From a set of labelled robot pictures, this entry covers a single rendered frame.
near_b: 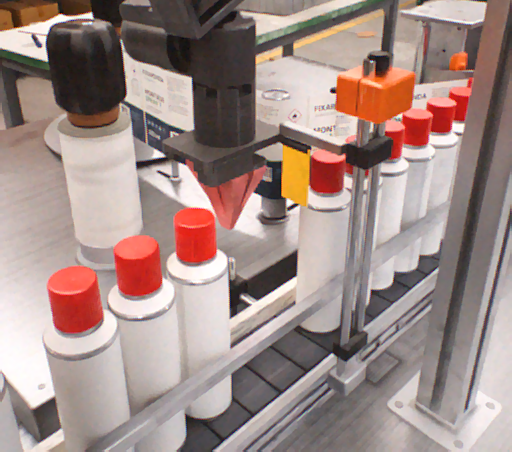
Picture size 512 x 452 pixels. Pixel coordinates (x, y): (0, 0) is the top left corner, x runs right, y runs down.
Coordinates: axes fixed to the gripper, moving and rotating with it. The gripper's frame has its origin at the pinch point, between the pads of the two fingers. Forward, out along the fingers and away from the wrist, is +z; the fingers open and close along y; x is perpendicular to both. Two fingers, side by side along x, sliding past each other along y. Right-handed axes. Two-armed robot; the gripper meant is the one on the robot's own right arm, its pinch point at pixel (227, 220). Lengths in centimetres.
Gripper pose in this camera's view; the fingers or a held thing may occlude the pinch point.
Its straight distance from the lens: 60.4
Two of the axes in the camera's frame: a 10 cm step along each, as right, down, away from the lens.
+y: -7.0, 3.4, -6.3
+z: 0.0, 8.8, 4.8
